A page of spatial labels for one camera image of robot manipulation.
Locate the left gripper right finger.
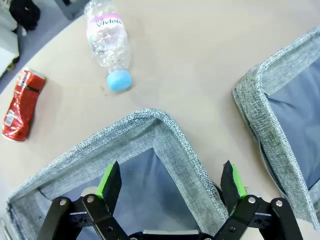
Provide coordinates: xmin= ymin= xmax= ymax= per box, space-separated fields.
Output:
xmin=212 ymin=159 xmax=303 ymax=240

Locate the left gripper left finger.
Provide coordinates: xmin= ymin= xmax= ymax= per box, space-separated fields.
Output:
xmin=37 ymin=159 xmax=131 ymax=240

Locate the clear bottle pink label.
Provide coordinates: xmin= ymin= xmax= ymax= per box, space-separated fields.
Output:
xmin=83 ymin=0 xmax=133 ymax=92

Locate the grey fabric basket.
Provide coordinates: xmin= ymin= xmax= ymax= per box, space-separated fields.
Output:
xmin=5 ymin=107 xmax=230 ymax=240
xmin=232 ymin=24 xmax=320 ymax=231

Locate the crushed red can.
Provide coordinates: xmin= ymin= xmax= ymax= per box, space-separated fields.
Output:
xmin=1 ymin=67 xmax=47 ymax=143

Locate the white cabinet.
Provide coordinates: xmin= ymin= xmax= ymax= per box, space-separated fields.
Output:
xmin=0 ymin=0 xmax=20 ymax=78

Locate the black backpack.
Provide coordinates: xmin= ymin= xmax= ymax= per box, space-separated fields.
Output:
xmin=9 ymin=0 xmax=41 ymax=31

